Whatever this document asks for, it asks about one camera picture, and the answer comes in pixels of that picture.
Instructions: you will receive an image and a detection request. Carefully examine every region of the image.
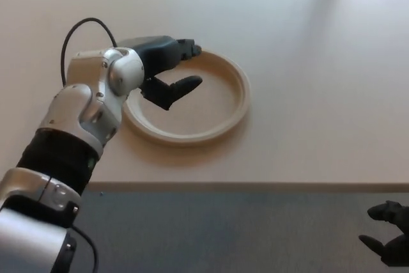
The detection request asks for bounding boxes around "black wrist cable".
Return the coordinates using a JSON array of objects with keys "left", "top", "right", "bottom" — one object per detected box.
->
[{"left": 61, "top": 17, "right": 118, "bottom": 87}]

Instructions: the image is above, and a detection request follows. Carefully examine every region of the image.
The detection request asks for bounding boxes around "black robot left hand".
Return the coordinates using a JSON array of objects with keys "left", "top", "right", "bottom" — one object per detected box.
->
[{"left": 116, "top": 35, "right": 204, "bottom": 111}]

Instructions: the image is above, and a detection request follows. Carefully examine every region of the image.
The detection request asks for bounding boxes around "beige round paper plate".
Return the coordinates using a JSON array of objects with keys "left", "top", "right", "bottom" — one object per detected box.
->
[{"left": 122, "top": 47, "right": 252, "bottom": 145}]

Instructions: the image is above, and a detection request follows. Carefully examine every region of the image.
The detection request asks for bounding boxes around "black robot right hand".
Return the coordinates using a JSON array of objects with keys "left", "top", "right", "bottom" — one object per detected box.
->
[{"left": 358, "top": 200, "right": 409, "bottom": 267}]

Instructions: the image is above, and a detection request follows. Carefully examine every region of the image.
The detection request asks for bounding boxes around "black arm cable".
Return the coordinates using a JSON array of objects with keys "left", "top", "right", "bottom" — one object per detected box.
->
[{"left": 68, "top": 224, "right": 98, "bottom": 273}]

